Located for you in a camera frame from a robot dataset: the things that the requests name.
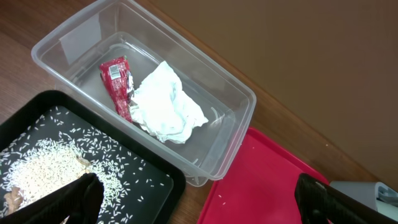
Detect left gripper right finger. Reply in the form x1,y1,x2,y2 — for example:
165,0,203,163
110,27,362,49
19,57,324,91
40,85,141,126
294,173,397,224

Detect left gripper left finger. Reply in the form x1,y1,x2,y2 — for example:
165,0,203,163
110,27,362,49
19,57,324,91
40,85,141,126
1,173,104,224

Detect rice and food scraps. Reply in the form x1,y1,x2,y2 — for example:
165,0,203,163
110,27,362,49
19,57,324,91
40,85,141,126
1,106,174,223

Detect grey dishwasher rack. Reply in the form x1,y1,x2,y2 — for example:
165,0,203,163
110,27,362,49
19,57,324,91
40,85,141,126
330,181,397,221

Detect black food waste tray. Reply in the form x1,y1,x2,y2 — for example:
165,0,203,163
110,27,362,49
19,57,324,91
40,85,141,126
1,90,185,223

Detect clear plastic waste bin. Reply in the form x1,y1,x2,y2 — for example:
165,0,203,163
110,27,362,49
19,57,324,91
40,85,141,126
31,1,256,187

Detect red serving tray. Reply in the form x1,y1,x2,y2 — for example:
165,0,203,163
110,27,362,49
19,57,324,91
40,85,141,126
198,128,328,224

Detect crumpled white napkin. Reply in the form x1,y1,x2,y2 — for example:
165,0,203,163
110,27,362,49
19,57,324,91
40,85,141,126
130,61,208,144

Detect red sauce packet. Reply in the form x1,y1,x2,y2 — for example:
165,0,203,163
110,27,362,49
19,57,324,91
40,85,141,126
99,56,132,123

